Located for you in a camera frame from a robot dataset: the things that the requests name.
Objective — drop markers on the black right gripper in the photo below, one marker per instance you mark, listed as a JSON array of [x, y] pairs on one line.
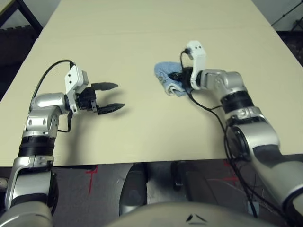
[[187, 79]]

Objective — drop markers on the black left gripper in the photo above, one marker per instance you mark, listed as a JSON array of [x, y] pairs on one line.
[[86, 99]]

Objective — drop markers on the light blue terry rag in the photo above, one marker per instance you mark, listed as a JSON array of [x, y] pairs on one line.
[[163, 68]]

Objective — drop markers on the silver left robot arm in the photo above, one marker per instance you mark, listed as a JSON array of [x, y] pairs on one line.
[[45, 101]]

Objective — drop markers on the grey robot left leg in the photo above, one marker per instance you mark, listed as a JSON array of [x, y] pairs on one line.
[[133, 189]]

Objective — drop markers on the grey robot leg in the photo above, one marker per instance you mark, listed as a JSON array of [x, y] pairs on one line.
[[133, 189], [194, 182]]

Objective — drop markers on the black jagged-edge foam mat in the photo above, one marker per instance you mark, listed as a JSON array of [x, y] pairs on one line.
[[16, 52]]

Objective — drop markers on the grey robot right leg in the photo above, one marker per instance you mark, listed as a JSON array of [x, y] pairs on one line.
[[194, 182]]

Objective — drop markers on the beige black-framed side table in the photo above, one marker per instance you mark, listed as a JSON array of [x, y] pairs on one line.
[[28, 14]]

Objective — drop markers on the black floor mat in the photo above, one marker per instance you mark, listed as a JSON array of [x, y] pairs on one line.
[[292, 45]]

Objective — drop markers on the black tripod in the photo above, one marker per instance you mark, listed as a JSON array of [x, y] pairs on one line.
[[287, 14]]

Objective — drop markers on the black step stand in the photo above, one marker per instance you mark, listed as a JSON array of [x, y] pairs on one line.
[[298, 24]]

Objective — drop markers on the white sneaker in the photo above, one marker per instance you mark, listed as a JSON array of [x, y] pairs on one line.
[[2, 183]]

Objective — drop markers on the grey robot torso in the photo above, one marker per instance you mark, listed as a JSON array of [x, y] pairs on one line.
[[184, 215]]

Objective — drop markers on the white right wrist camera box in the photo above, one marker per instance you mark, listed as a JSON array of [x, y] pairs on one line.
[[196, 47]]

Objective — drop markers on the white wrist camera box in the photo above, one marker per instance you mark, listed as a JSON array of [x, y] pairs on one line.
[[73, 78], [196, 47]]

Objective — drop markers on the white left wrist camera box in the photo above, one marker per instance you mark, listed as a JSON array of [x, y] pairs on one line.
[[73, 78]]

